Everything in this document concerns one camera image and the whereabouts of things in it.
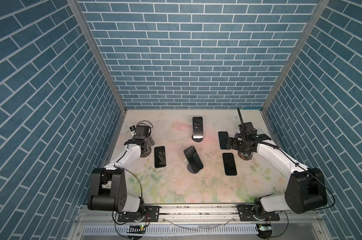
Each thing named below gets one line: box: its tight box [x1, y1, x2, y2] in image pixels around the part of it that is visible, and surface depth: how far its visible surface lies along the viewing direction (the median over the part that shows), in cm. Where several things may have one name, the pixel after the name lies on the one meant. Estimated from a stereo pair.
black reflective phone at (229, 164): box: [222, 152, 237, 176], surface depth 92 cm
